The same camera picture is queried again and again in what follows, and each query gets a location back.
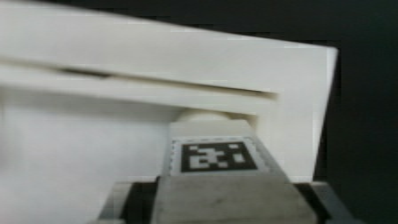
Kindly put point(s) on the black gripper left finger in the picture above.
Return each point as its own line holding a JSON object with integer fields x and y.
{"x": 129, "y": 204}

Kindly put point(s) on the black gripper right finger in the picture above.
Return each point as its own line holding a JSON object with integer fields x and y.
{"x": 326, "y": 203}

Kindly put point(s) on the white table leg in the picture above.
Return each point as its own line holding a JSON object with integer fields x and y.
{"x": 225, "y": 186}

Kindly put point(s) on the white square tabletop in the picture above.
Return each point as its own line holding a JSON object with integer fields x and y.
{"x": 79, "y": 142}

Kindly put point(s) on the white L-shaped obstacle fence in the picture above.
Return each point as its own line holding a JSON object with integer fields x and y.
{"x": 90, "y": 53}

